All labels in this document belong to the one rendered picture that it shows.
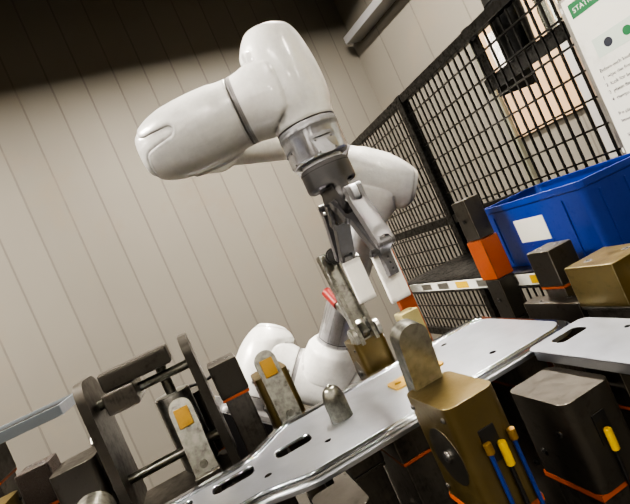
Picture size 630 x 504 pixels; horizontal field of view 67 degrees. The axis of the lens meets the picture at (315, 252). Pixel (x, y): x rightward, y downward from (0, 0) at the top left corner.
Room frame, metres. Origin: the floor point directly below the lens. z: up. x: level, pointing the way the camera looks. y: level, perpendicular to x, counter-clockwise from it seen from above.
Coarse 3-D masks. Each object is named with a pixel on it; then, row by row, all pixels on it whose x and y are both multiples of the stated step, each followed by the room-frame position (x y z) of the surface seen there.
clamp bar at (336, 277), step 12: (324, 264) 0.83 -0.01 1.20; (336, 264) 0.85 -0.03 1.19; (336, 276) 0.84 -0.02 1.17; (336, 288) 0.83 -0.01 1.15; (348, 288) 0.84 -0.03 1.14; (348, 300) 0.84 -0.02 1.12; (348, 312) 0.82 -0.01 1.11; (360, 312) 0.83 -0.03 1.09; (372, 324) 0.82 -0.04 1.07; (360, 336) 0.81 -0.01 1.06
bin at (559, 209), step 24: (600, 168) 0.87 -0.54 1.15; (624, 168) 0.74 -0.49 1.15; (528, 192) 1.04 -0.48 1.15; (552, 192) 0.78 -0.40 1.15; (576, 192) 0.73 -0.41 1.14; (600, 192) 0.73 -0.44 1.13; (624, 192) 0.74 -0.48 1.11; (504, 216) 0.93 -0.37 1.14; (528, 216) 0.86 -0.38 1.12; (552, 216) 0.80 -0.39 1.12; (576, 216) 0.75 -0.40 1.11; (600, 216) 0.72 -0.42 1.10; (624, 216) 0.73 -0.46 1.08; (504, 240) 0.96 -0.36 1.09; (528, 240) 0.89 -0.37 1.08; (552, 240) 0.83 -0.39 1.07; (576, 240) 0.78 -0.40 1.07; (600, 240) 0.73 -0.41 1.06; (624, 240) 0.73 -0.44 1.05; (528, 264) 0.92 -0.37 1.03
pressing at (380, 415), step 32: (480, 320) 0.82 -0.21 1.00; (512, 320) 0.74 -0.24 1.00; (544, 320) 0.69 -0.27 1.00; (448, 352) 0.73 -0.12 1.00; (480, 352) 0.67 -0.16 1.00; (512, 352) 0.62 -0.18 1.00; (352, 384) 0.77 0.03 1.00; (384, 384) 0.71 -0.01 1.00; (320, 416) 0.70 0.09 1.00; (352, 416) 0.65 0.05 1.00; (384, 416) 0.60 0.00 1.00; (256, 448) 0.68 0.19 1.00; (320, 448) 0.59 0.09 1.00; (352, 448) 0.55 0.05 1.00; (224, 480) 0.63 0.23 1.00; (256, 480) 0.58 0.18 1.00; (288, 480) 0.54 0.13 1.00; (320, 480) 0.52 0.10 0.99
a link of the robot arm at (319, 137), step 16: (304, 128) 0.65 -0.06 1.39; (320, 128) 0.65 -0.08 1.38; (336, 128) 0.67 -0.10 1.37; (288, 144) 0.67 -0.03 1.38; (304, 144) 0.65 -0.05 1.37; (320, 144) 0.65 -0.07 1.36; (336, 144) 0.66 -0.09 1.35; (288, 160) 0.70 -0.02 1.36; (304, 160) 0.66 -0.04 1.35; (320, 160) 0.66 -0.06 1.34
